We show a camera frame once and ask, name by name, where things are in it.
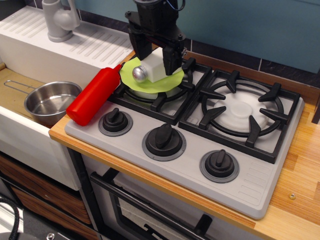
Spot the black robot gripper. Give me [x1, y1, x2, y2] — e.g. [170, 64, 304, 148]
[125, 0, 186, 76]

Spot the white salt shaker silver cap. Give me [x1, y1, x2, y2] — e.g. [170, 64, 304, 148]
[132, 47, 183, 84]

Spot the red ketchup bottle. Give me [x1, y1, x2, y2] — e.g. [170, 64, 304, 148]
[66, 64, 122, 126]

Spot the light green plate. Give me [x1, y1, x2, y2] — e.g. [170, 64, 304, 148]
[119, 57, 185, 94]

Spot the stainless steel pot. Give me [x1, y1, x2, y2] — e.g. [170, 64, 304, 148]
[4, 80, 82, 127]

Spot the black left burner grate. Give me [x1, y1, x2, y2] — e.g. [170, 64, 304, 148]
[109, 57, 213, 125]

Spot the black burner grate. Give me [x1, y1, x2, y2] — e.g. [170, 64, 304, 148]
[178, 69, 301, 164]
[109, 57, 213, 125]

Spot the black left stove knob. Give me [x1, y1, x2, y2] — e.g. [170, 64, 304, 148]
[98, 107, 133, 137]

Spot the black stove knob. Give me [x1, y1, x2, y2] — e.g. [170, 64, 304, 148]
[199, 149, 240, 184]
[98, 107, 133, 137]
[142, 123, 187, 162]

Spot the black middle stove knob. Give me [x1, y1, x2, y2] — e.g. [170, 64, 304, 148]
[142, 123, 187, 162]

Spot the grey toy faucet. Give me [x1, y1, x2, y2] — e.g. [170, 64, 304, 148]
[42, 0, 81, 43]

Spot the grey toy stove top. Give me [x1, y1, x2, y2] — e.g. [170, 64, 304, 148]
[64, 47, 305, 221]

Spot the black right burner grate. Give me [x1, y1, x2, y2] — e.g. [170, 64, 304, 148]
[178, 69, 301, 164]

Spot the black right stove knob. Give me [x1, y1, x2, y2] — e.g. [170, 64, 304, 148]
[199, 149, 240, 184]

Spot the wooden drawer cabinet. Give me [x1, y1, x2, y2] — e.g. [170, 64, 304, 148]
[0, 152, 98, 240]

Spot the oven door with black handle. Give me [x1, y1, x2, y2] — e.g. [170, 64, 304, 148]
[89, 167, 241, 240]

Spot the black braided cable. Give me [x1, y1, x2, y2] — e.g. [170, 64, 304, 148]
[0, 198, 21, 240]

